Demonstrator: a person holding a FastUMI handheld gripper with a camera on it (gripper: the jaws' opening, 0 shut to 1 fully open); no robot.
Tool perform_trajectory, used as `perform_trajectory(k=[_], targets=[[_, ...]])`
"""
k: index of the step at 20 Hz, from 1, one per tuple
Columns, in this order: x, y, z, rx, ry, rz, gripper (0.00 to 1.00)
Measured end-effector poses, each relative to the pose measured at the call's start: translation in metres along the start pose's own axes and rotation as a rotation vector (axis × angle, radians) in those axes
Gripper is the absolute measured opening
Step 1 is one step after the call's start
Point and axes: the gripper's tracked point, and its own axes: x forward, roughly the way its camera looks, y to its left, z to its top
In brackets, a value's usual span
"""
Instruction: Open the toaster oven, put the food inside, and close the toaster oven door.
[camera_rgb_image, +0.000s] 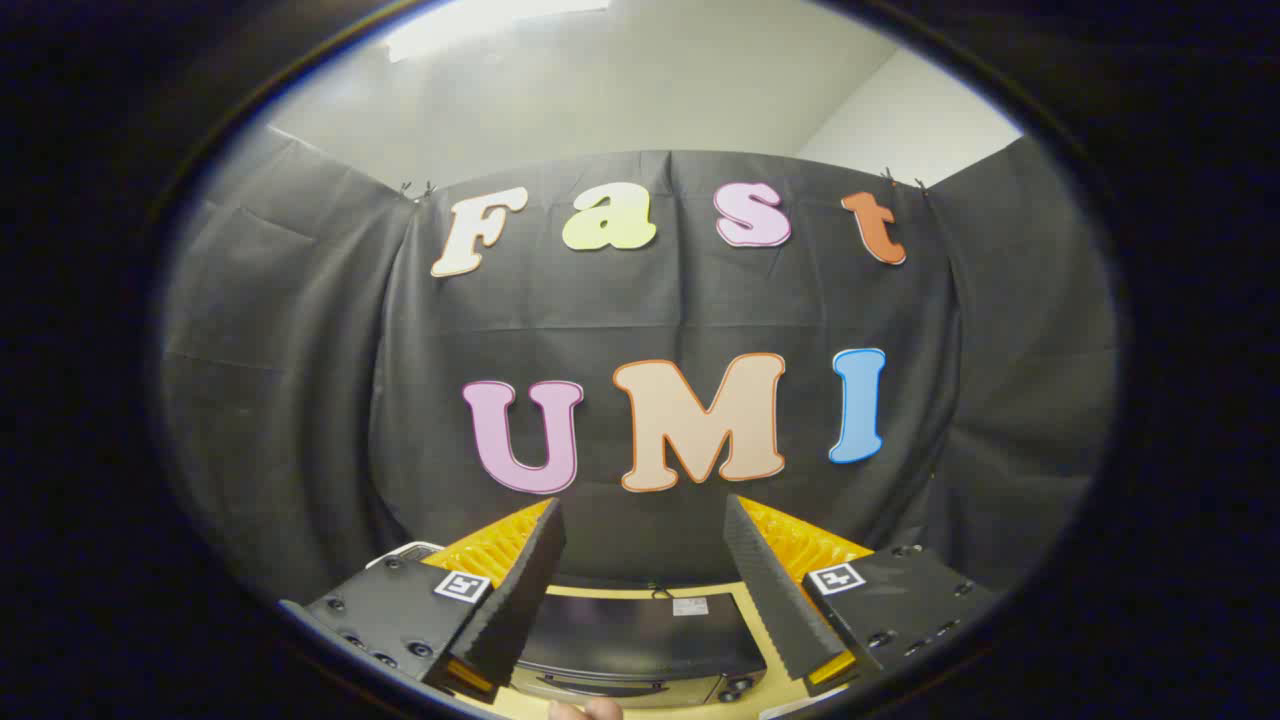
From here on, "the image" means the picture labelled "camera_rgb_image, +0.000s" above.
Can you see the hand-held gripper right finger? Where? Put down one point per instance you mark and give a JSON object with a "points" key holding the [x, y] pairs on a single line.
{"points": [[770, 590]]}

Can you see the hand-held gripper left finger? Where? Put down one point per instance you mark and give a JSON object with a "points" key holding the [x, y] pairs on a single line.
{"points": [[520, 590]]}

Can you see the black toaster oven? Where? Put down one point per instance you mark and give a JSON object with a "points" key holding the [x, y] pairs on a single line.
{"points": [[640, 635]]}

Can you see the white bread toaster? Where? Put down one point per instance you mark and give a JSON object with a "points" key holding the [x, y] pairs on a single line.
{"points": [[405, 552]]}

